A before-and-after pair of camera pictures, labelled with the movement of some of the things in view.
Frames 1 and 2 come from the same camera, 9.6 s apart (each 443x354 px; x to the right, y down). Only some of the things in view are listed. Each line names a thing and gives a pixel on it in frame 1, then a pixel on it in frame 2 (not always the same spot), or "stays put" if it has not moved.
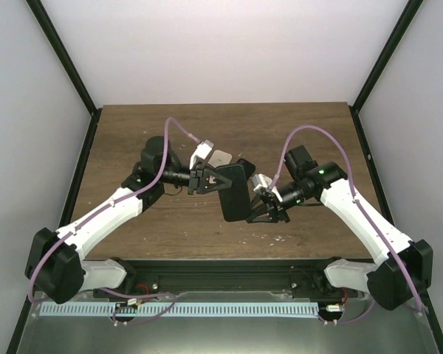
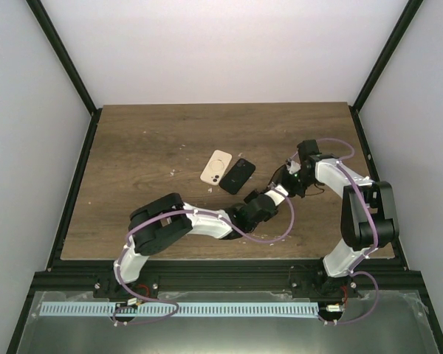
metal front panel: [345, 324] stays put
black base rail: [153, 277] stays put
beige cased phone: [219, 158] stays put
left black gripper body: [195, 181] to [250, 195]
